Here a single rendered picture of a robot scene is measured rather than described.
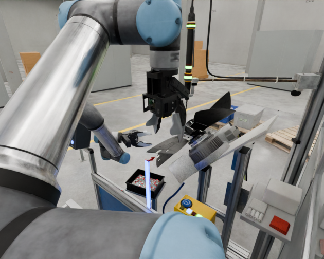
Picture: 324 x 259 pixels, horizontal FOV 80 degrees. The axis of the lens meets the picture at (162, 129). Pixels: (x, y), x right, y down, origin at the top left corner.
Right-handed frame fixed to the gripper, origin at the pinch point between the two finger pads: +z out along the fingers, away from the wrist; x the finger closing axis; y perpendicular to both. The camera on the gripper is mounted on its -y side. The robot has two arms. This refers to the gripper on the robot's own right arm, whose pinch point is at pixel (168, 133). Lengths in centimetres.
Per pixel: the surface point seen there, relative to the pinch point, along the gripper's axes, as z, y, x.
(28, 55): 39, -226, -795
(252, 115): 107, -313, -44
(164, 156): 50, -47, -38
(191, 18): -34, -49, -24
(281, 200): 56, -60, 34
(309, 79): -7, -82, 28
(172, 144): 30, -36, -24
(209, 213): 41.1, -15.1, 11.0
